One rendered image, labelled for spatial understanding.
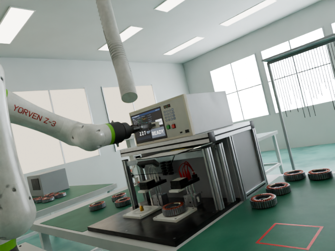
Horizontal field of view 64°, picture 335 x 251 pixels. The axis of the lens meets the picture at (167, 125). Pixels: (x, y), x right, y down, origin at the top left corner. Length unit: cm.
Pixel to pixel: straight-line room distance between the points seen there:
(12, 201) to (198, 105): 91
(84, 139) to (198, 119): 58
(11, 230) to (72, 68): 605
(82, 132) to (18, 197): 35
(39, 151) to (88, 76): 213
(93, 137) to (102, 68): 617
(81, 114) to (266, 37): 516
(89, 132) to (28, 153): 492
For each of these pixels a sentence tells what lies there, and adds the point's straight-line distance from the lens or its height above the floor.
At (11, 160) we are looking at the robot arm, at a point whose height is 118.
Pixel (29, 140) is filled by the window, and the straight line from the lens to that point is 599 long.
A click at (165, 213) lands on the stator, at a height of 80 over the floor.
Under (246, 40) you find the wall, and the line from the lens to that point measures 823.
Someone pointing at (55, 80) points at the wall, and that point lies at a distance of 649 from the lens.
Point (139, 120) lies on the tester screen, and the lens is 155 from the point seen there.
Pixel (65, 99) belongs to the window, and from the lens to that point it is 645.
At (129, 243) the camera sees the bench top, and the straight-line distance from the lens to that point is 122.
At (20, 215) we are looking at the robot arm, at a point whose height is 103.
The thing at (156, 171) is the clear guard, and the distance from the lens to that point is 110.
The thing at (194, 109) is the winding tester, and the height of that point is 124.
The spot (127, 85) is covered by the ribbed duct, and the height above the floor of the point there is 168.
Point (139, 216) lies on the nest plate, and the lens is 142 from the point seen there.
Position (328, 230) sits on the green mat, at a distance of 102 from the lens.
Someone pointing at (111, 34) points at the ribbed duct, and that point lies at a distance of 302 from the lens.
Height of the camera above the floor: 116
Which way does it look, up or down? 1 degrees up
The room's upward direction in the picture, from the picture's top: 13 degrees counter-clockwise
